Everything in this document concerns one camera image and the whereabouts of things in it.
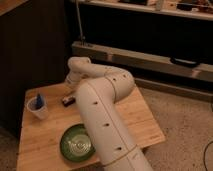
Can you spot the black and white eraser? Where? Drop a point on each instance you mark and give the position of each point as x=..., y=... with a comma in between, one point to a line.
x=68, y=100

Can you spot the blue object in cup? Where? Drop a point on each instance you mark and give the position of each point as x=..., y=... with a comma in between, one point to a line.
x=39, y=101

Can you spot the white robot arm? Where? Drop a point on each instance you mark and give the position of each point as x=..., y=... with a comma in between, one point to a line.
x=97, y=88

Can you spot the green glass plate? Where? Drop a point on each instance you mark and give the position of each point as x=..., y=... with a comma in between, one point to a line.
x=75, y=144

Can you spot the white plastic cup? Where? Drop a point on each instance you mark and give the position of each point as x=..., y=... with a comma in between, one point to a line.
x=41, y=113

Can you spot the grey metal shelf rail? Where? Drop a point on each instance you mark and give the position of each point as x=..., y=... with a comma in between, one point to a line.
x=140, y=60

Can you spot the black handle on shelf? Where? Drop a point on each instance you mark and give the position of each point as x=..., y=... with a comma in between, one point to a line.
x=189, y=64

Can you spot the metal vertical pole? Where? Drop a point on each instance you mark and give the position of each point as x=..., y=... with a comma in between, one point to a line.
x=82, y=37

